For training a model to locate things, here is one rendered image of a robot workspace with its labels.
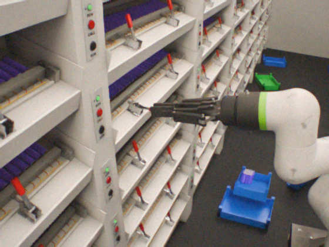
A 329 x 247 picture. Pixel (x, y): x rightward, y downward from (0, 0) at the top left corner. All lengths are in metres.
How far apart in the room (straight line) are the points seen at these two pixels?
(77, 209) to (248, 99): 0.50
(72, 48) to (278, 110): 0.45
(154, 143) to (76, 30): 0.62
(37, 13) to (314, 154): 0.64
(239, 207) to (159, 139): 0.95
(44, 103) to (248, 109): 0.44
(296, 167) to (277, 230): 1.14
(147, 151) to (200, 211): 0.90
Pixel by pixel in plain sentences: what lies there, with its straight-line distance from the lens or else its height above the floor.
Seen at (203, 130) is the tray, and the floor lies 0.38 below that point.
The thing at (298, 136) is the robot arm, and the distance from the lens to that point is 0.73.
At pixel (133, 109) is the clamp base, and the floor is 0.95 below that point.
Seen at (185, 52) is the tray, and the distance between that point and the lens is 1.26.
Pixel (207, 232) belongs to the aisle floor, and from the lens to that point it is 1.78.
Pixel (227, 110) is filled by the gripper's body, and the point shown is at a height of 1.02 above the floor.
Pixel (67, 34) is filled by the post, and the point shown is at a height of 1.23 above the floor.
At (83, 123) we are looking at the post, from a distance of 0.65.
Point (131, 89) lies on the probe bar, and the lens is 0.94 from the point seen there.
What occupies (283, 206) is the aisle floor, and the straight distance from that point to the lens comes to 2.01.
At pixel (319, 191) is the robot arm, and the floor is 0.60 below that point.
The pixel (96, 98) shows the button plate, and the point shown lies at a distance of 0.66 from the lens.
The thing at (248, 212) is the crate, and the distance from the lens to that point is 1.91.
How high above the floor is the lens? 1.37
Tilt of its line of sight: 31 degrees down
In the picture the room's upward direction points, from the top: straight up
